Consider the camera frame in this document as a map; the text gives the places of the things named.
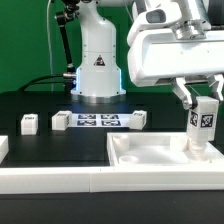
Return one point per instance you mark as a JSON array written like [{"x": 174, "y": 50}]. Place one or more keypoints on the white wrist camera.
[{"x": 187, "y": 19}]

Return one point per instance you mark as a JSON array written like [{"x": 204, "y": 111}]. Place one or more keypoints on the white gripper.
[{"x": 156, "y": 57}]

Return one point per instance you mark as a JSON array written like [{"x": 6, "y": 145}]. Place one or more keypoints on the white front fence bar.
[{"x": 109, "y": 179}]

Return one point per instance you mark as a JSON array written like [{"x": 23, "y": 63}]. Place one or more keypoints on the white square table top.
[{"x": 149, "y": 149}]

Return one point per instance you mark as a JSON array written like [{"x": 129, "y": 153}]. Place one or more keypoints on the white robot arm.
[{"x": 98, "y": 75}]

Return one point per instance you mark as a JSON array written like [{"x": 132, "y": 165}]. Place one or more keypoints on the white left fence piece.
[{"x": 4, "y": 148}]

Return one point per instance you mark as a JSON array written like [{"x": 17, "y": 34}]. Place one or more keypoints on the apriltag base marker sheet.
[{"x": 100, "y": 120}]

